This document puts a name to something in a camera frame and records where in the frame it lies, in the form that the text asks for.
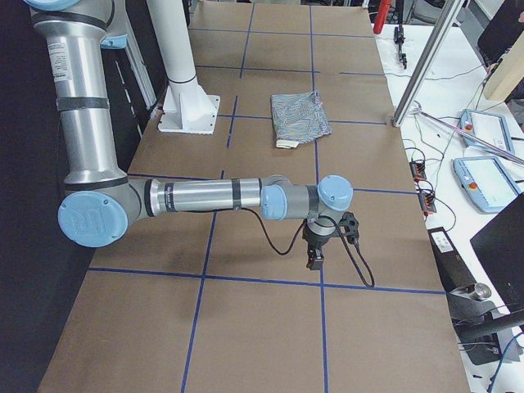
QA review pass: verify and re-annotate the orange black connector block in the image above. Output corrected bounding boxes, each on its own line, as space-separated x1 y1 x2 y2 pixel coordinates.
409 160 427 183
418 190 436 217

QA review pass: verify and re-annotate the navy white striped polo shirt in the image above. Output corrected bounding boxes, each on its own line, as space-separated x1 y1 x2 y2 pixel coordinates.
270 90 332 149

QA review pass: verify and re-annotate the teach pendant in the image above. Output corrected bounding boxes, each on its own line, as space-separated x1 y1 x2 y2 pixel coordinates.
452 156 521 214
459 109 515 154

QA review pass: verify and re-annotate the green tipped metal rod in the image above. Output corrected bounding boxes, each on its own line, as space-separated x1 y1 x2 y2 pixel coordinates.
409 101 524 165

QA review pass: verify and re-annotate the aluminium frame post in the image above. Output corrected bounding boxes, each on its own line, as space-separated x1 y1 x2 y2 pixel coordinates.
391 0 463 128

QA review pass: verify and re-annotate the right teach pendant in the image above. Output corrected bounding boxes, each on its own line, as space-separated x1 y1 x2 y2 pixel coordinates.
452 156 521 214

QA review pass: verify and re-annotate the red object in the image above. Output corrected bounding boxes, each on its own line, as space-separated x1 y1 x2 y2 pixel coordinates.
373 0 391 34

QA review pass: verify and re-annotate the beige board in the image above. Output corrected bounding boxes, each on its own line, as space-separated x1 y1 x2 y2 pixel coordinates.
484 34 524 102

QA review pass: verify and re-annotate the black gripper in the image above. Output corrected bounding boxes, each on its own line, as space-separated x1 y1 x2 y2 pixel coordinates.
302 211 359 271

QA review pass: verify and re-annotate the black monitor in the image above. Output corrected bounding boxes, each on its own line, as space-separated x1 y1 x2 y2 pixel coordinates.
470 195 524 311

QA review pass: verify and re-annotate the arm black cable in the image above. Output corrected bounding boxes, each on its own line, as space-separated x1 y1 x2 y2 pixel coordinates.
235 206 377 288

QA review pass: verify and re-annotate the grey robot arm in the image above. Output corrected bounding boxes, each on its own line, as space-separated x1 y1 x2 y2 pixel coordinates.
30 1 359 271

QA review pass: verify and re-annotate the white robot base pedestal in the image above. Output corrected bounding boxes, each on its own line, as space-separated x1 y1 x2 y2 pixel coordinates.
147 0 220 134

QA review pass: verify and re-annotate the black tripod stick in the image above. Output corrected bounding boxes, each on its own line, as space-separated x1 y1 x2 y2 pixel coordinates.
394 0 408 70

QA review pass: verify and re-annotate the left teach pendant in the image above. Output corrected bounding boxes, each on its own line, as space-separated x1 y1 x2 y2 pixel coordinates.
459 109 515 154

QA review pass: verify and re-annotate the black camera stand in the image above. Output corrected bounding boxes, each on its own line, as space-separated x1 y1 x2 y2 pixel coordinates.
428 227 523 365

